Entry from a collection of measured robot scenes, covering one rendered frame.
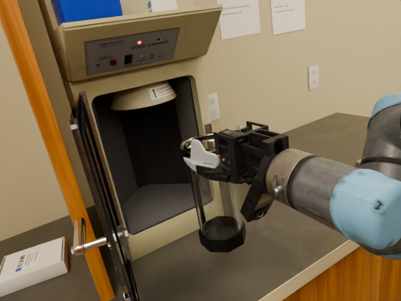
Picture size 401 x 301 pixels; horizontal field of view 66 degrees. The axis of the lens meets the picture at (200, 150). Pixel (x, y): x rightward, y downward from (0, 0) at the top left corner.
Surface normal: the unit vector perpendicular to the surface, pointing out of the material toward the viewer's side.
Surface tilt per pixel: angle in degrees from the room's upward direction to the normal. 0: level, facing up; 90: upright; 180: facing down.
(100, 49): 135
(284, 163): 38
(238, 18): 90
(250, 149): 90
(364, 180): 14
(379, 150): 47
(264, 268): 0
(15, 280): 90
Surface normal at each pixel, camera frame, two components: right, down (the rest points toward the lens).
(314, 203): -0.87, 0.18
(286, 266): -0.15, -0.92
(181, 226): 0.50, 0.23
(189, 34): 0.47, 0.82
